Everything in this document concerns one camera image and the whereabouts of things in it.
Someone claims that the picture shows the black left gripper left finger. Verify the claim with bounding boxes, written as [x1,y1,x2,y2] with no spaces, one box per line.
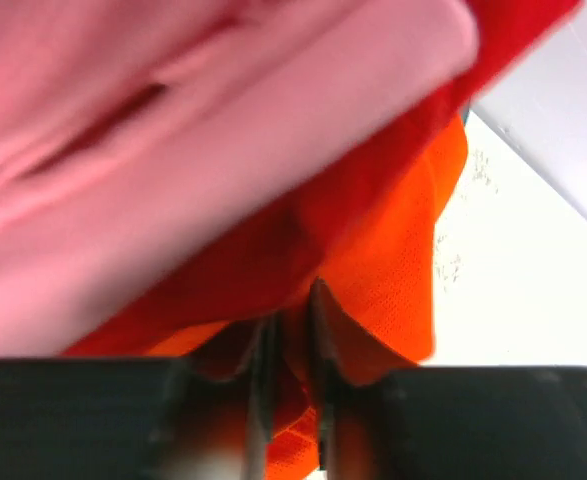
[0,318,279,479]

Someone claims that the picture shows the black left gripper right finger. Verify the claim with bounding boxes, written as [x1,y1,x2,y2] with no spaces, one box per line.
[308,281,587,479]

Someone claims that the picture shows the orange t shirt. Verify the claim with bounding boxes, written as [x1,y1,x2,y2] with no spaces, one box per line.
[129,117,468,479]

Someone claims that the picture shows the red t shirt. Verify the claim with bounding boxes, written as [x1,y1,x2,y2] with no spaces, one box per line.
[69,1,577,361]

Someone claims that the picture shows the pink t shirt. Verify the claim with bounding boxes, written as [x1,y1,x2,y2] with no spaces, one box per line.
[0,1,479,357]

